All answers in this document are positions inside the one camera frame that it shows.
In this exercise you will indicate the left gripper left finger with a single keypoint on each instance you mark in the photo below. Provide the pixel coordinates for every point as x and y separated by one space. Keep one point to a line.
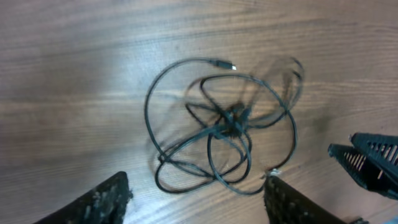
104 204

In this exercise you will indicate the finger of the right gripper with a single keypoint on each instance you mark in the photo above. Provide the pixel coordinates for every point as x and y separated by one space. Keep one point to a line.
381 150
363 171

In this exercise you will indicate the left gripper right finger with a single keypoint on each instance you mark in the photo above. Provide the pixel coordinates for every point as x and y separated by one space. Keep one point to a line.
286 205

